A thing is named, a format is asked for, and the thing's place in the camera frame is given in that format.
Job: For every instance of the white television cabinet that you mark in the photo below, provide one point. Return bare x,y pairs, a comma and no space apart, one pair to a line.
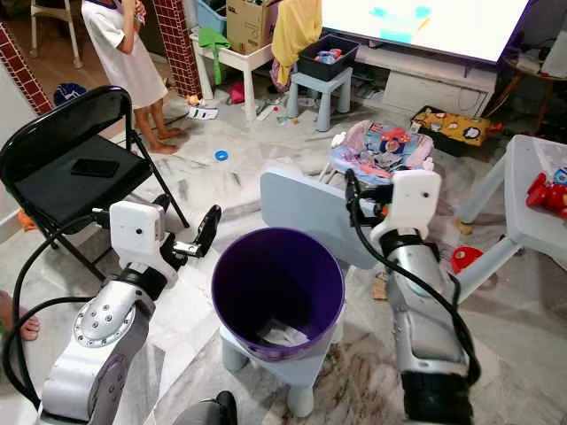
434,88

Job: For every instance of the person's bare foot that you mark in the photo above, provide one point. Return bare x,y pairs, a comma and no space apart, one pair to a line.
27,328

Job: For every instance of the light blue storage tub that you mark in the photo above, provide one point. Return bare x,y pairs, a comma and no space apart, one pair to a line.
211,16

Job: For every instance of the black folding chair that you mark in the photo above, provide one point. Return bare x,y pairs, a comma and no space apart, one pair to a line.
53,190

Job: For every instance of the low white side table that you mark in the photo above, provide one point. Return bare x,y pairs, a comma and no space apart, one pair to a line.
244,60

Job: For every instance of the dark round side table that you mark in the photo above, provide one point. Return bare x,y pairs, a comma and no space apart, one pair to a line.
527,66

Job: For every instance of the brown cardboard scrap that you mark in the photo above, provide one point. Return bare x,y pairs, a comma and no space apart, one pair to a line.
379,288

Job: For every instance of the small white printed box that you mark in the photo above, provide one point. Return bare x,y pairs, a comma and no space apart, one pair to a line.
202,112

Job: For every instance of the small orange toy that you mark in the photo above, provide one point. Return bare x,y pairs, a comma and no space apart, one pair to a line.
27,220

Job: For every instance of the black plastic basket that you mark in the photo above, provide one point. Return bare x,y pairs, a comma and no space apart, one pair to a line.
317,71

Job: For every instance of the standing child in white dress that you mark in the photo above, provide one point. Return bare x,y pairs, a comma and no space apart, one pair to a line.
124,53

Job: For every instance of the red brick pillar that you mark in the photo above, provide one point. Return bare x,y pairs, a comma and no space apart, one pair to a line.
175,53

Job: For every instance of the large flat screen television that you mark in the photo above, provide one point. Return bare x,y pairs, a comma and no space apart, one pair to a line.
425,27

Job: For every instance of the clear plastic bag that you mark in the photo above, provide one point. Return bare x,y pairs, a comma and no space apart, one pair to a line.
283,335

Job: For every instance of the red plastic toy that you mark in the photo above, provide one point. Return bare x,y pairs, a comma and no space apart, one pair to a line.
465,258

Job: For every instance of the purple plastic rubbish bin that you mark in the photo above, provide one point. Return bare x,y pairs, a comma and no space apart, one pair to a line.
239,301

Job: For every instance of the black smartphone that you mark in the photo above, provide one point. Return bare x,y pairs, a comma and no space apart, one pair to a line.
95,168

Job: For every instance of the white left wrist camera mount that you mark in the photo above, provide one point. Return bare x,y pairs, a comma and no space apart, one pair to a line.
137,232

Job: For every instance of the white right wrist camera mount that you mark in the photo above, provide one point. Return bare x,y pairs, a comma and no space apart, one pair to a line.
416,199

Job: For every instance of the small white plastic table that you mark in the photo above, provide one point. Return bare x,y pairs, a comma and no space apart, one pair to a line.
518,159

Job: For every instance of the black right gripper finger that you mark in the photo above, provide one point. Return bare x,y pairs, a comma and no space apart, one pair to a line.
353,195

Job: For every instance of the colourful baby bouncer seat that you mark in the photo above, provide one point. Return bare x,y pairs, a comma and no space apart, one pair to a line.
376,150

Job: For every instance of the red plush toy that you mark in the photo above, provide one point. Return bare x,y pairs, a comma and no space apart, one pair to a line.
547,193

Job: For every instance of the brown cardboard box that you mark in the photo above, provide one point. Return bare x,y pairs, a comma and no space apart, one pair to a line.
252,27

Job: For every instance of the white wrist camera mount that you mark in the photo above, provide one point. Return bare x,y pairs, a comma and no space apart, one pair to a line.
416,199
137,232

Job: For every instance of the light blue plastic stool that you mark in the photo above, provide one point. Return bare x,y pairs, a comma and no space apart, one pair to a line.
319,86
288,376

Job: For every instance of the small red bag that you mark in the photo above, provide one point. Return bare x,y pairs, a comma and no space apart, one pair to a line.
236,93

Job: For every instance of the hanging yellow cloth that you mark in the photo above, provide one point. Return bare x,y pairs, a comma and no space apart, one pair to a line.
297,31

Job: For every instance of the yellow printed box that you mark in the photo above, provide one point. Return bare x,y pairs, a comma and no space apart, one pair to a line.
452,128

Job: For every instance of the small light grey table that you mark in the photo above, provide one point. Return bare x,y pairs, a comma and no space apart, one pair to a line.
310,208

